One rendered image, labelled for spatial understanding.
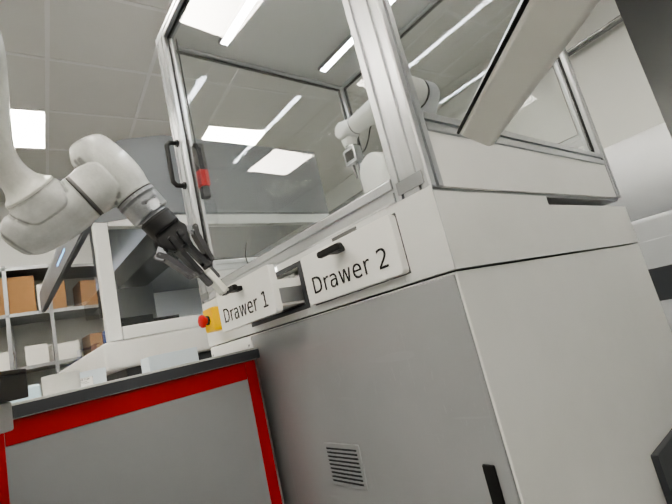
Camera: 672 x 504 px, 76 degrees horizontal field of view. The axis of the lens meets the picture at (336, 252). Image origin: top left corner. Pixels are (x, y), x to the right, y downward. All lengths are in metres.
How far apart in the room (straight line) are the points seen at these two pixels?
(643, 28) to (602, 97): 3.59
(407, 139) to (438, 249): 0.20
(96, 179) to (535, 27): 0.85
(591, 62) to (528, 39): 3.73
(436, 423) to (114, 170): 0.81
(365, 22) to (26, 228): 0.76
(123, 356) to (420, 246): 1.31
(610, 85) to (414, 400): 3.51
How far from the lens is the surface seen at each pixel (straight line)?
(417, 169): 0.76
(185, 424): 1.12
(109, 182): 1.02
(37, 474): 1.07
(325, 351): 0.98
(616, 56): 4.10
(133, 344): 1.81
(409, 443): 0.86
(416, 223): 0.75
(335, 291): 0.89
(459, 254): 0.73
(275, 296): 0.95
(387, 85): 0.83
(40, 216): 1.02
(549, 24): 0.43
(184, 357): 1.22
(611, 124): 4.01
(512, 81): 0.49
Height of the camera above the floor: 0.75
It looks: 11 degrees up
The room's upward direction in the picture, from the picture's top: 14 degrees counter-clockwise
